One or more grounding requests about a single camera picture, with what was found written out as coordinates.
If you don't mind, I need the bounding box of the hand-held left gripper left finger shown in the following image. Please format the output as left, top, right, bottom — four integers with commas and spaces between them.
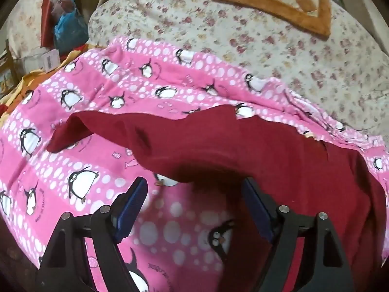
35, 176, 149, 292

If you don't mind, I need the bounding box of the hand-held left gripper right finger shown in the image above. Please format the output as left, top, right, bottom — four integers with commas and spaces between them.
241, 176, 357, 292

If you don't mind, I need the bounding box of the dark red garment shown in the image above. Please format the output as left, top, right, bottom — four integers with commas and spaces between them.
45, 105, 387, 292

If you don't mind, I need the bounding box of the pink penguin print blanket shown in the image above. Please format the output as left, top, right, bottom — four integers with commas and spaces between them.
0, 36, 389, 292

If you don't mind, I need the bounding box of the cardboard box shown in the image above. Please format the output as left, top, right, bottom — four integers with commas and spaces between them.
20, 47, 61, 74

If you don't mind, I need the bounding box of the blue plastic bag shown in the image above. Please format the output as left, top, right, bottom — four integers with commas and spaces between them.
54, 6, 89, 54

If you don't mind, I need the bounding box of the orange checkered cushion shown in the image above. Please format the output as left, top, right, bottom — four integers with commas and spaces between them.
211, 0, 332, 38

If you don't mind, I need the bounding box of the floral bed quilt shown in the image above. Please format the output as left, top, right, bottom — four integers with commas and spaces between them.
88, 0, 389, 154

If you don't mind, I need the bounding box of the red hanging cloth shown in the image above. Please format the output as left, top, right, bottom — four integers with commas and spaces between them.
40, 0, 58, 48

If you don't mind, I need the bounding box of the clear plastic bag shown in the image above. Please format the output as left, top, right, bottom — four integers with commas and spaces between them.
49, 0, 77, 17

